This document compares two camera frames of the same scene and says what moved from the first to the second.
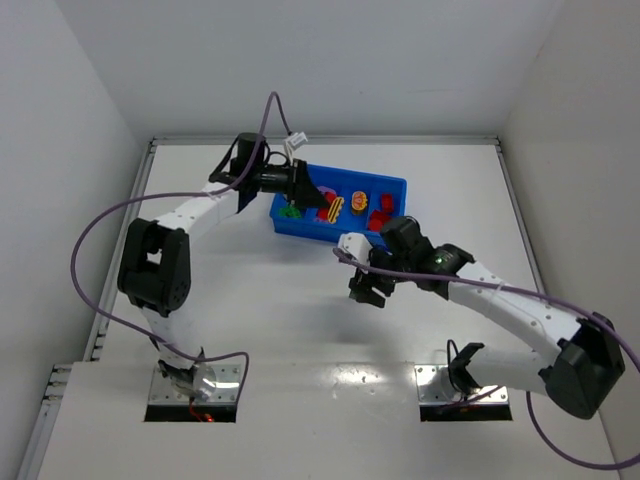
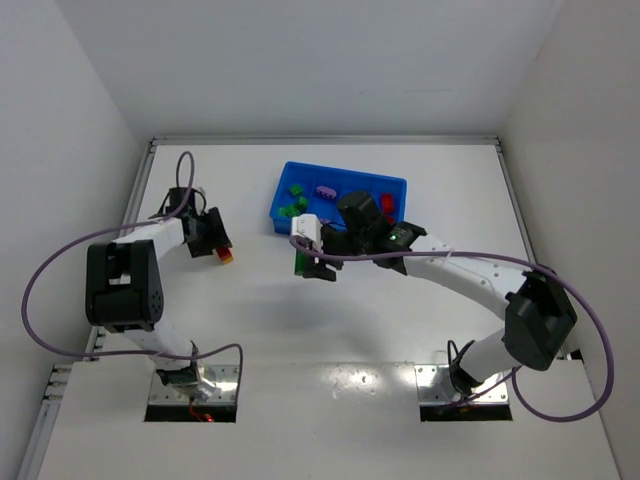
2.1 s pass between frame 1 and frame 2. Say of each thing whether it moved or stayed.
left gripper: moved
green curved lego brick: stayed
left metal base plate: stayed
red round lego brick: stayed
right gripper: moved
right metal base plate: stayed
